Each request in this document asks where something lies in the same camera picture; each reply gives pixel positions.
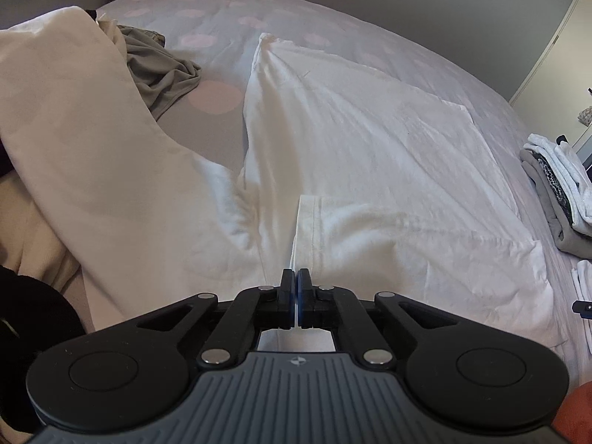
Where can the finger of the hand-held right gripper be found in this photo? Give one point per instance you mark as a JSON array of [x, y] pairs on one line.
[[582, 309]]

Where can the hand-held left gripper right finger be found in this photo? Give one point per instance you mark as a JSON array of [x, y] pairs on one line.
[[304, 296]]

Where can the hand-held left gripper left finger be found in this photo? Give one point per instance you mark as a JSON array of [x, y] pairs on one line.
[[287, 286]]

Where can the white T-shirt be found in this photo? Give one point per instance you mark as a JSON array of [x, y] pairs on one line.
[[370, 171]]

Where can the white folded cloth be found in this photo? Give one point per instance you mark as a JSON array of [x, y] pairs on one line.
[[583, 280]]

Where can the person's rust fleece clothing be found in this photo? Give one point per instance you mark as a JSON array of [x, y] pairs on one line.
[[578, 411]]

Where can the dark patterned folded garment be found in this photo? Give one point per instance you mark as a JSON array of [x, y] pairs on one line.
[[552, 180]]

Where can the black garment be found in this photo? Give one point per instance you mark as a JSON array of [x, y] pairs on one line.
[[41, 305]]

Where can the olive grey garment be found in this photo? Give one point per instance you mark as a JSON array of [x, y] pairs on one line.
[[157, 69]]

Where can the cream door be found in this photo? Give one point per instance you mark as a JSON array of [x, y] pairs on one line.
[[564, 55]]

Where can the polka dot bed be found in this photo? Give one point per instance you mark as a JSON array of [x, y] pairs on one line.
[[370, 32]]

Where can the cream white garment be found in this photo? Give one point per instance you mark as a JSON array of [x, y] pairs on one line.
[[69, 125]]

